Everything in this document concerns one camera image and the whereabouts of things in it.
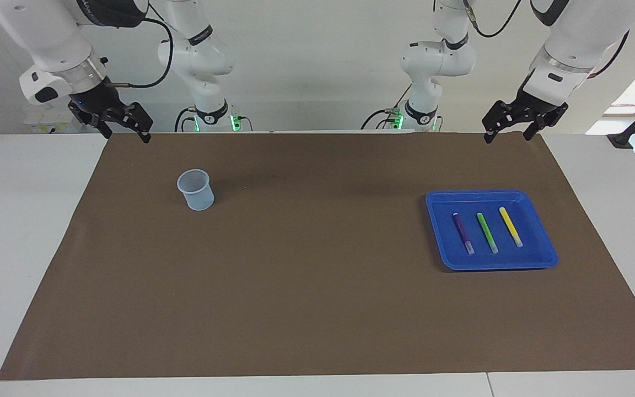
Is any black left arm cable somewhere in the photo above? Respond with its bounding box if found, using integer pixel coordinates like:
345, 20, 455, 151
462, 0, 635, 79

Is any black right base cable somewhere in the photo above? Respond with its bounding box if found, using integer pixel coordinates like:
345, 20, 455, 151
174, 106, 200, 133

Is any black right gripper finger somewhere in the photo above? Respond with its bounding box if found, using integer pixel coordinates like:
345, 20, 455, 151
89, 114, 113, 139
123, 102, 153, 144

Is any yellow pen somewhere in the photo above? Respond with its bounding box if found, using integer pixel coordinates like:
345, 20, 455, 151
499, 207, 524, 248

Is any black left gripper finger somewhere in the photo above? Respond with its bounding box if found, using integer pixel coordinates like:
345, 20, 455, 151
523, 103, 569, 142
482, 101, 519, 144

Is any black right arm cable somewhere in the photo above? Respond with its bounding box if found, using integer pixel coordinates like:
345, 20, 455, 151
109, 3, 175, 90

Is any white power box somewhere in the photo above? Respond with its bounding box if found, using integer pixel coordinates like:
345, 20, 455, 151
23, 105, 84, 134

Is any black left base cable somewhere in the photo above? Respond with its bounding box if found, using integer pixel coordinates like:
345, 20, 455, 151
360, 83, 413, 131

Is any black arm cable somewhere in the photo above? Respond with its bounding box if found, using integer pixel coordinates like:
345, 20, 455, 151
109, 3, 175, 90
462, 0, 635, 79

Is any brown table mat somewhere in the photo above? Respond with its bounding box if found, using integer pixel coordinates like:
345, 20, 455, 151
0, 131, 635, 381

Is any green pen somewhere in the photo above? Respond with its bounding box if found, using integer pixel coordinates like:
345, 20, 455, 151
476, 212, 499, 254

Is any translucent plastic cup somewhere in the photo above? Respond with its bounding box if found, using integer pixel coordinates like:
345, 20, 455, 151
177, 169, 215, 211

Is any purple pen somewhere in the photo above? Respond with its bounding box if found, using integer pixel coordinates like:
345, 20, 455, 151
452, 212, 475, 255

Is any black base cable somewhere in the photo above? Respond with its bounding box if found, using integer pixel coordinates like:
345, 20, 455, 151
174, 106, 200, 133
360, 83, 413, 131

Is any blue plastic tray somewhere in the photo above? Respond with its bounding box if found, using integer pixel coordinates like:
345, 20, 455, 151
426, 189, 559, 272

